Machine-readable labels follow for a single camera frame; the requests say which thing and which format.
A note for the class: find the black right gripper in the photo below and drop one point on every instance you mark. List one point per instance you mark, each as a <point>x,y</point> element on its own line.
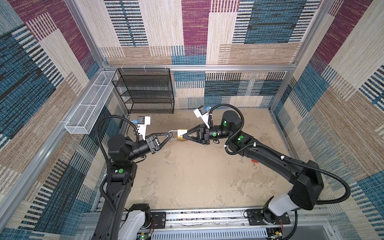
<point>204,135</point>

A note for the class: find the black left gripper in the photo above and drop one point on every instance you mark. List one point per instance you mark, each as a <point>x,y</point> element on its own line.
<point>152,144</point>

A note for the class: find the brass padlock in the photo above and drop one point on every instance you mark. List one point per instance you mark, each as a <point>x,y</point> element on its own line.
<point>177,135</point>

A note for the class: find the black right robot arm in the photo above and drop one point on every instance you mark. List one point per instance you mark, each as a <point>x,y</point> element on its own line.
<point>306,180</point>

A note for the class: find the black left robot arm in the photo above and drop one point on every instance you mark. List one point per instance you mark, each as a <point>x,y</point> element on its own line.
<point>113,224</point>

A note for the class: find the small red padlock with key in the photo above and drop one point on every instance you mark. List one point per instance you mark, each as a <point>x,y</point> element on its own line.
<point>255,164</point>

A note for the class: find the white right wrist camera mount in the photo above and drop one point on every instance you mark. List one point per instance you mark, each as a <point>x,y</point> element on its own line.
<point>203,113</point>

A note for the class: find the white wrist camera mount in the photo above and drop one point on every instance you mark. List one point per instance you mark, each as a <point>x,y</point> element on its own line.
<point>203,113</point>
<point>142,122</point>

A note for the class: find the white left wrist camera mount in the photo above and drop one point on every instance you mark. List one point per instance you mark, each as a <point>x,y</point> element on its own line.
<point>142,122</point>

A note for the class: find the black wire mesh shelf rack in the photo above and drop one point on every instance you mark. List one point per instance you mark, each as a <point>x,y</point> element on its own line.
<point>145,91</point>

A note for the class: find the white wire mesh wall basket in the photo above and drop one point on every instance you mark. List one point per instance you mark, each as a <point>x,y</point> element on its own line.
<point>89,109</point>

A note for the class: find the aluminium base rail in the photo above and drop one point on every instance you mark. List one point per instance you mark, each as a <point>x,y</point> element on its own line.
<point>243,223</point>

